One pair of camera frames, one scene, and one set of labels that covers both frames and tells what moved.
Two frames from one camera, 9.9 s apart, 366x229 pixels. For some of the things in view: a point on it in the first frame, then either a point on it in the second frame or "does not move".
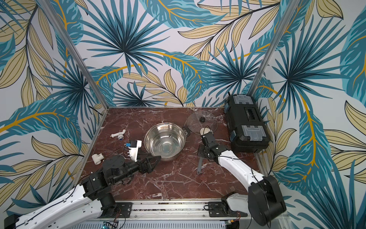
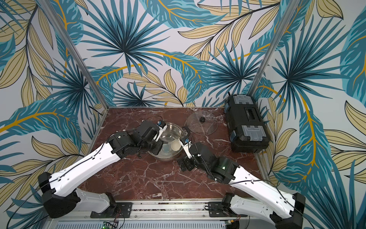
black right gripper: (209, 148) to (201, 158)
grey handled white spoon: (203, 130) to (176, 144)
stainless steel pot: (166, 140) does not move
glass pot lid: (198, 119) does not move
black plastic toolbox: (248, 130) does not move
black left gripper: (149, 168) to (157, 149)
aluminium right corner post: (290, 8) does not move
